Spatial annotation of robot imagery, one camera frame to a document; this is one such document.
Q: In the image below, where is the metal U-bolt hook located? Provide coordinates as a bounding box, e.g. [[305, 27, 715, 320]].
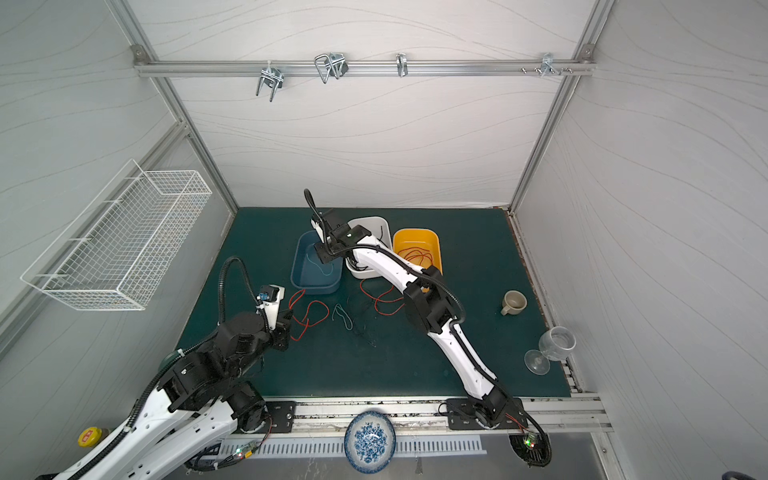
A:
[[313, 52, 349, 84]]

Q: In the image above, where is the black cable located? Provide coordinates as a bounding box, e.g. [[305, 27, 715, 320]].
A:
[[350, 299, 385, 349]]

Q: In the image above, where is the metal clamp hook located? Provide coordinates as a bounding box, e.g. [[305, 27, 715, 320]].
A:
[[255, 64, 284, 102]]

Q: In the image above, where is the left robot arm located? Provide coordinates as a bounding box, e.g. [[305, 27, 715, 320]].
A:
[[56, 256, 292, 479]]

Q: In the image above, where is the yellow plastic bin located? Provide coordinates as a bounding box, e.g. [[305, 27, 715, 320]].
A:
[[393, 228, 443, 273]]

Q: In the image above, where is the aluminium crossbar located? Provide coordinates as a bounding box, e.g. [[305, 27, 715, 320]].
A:
[[134, 57, 597, 78]]

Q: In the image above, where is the sauce bottle yellow cap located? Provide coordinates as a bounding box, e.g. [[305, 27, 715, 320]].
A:
[[77, 427, 112, 449]]

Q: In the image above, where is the small metal bracket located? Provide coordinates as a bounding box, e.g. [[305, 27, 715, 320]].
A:
[[395, 53, 408, 78]]

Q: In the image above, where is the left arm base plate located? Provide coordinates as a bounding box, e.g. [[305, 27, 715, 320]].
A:
[[255, 400, 297, 434]]

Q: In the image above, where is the blue plastic bin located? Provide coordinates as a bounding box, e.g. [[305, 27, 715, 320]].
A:
[[290, 231, 344, 295]]

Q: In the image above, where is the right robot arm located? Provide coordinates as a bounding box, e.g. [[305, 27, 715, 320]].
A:
[[303, 189, 530, 430]]

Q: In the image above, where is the wine glass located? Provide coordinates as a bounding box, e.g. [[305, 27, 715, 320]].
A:
[[524, 350, 550, 376]]

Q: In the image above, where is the white wire basket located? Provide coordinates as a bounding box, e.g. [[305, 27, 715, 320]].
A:
[[20, 160, 212, 311]]

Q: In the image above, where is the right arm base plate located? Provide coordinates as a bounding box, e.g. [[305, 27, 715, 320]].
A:
[[438, 398, 529, 432]]

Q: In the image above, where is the beige mug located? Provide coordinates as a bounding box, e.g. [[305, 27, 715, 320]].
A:
[[501, 290, 528, 316]]

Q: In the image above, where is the clear glass jar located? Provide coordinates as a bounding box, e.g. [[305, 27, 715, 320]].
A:
[[538, 326, 577, 362]]

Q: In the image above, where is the blue white patterned plate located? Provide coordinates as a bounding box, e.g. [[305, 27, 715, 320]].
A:
[[343, 410, 397, 474]]

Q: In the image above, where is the white plastic bin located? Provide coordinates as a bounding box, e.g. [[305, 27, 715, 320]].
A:
[[345, 216, 392, 280]]

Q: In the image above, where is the metal corner hook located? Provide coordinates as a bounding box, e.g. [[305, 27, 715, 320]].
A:
[[520, 53, 573, 77]]

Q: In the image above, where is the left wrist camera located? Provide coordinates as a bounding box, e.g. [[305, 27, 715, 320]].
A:
[[256, 284, 285, 331]]

